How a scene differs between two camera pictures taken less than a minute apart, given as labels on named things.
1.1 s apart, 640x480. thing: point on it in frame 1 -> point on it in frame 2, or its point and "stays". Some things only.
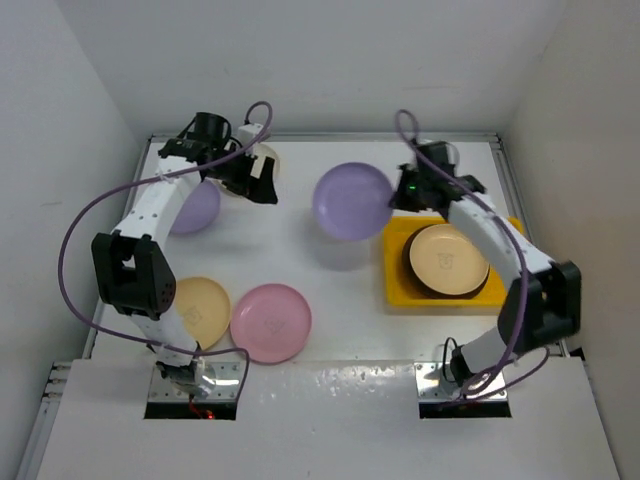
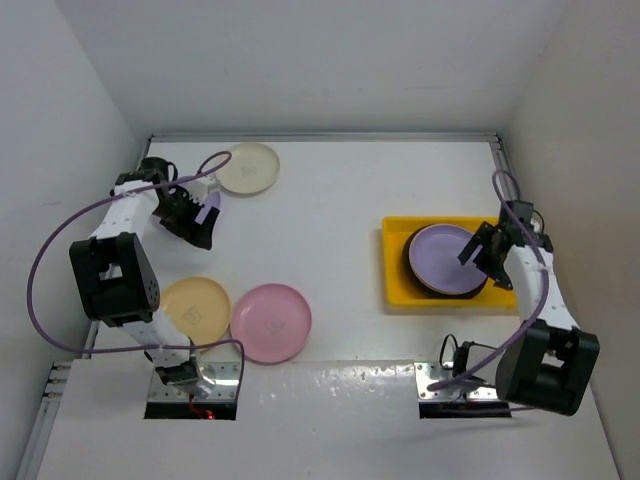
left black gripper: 259,189 -> 190,229
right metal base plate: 435,382 stays
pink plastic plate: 271,323 stays
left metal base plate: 227,385 stays
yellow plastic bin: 398,291 stays
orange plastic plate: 204,308 stays
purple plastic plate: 352,201 -> 434,260
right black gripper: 400,200 -> 497,274
